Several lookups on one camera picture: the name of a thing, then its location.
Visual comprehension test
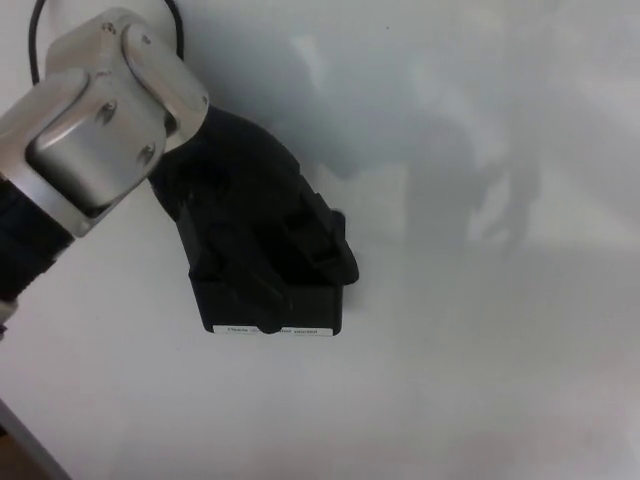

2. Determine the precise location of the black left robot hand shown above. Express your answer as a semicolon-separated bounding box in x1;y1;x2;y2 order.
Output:
148;103;362;337

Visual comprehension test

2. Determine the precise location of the black magnetic marker holder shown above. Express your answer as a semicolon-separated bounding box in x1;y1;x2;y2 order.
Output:
187;208;352;338

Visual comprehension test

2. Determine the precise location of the white whiteboard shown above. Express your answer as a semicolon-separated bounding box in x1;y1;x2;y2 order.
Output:
0;0;640;480

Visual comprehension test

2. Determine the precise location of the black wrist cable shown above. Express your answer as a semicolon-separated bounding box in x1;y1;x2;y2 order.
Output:
28;0;187;84

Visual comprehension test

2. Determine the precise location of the grey whiteboard frame edge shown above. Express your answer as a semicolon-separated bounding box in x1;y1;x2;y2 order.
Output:
0;397;72;480

